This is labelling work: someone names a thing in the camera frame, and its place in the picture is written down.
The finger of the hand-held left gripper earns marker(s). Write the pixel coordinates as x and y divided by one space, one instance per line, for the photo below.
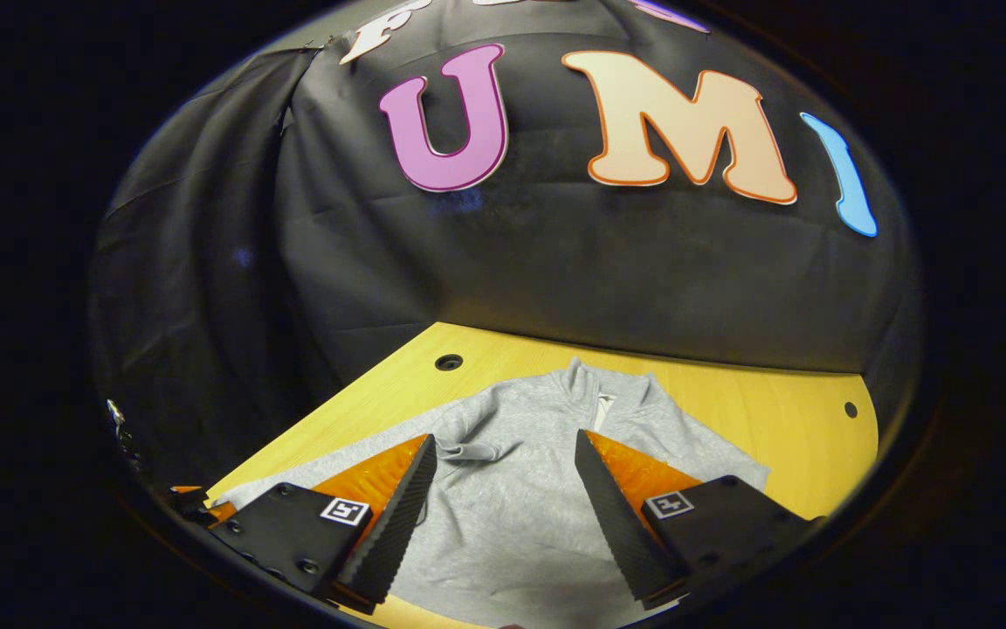
189 505

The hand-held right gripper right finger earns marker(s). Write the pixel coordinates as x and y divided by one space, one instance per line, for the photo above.
621 533

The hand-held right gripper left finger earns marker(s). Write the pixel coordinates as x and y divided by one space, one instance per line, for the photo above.
398 524

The grey zip-neck sweatshirt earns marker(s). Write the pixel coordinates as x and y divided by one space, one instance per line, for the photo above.
512 524

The black backdrop cloth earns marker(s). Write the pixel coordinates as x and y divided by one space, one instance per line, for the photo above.
337 262

